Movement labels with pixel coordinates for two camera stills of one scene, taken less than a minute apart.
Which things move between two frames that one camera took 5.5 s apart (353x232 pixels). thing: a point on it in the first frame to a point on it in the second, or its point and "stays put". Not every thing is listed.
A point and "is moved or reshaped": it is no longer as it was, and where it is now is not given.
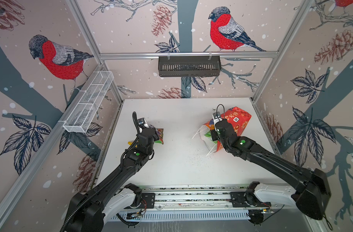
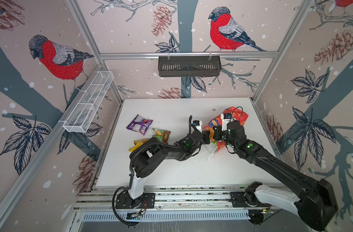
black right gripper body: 214,135 stays put
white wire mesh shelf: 81,116 stays put
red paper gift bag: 238,119 stays put
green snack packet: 160,133 is moved or reshaped
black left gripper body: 155,136 to 205,139
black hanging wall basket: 189,66 stays put
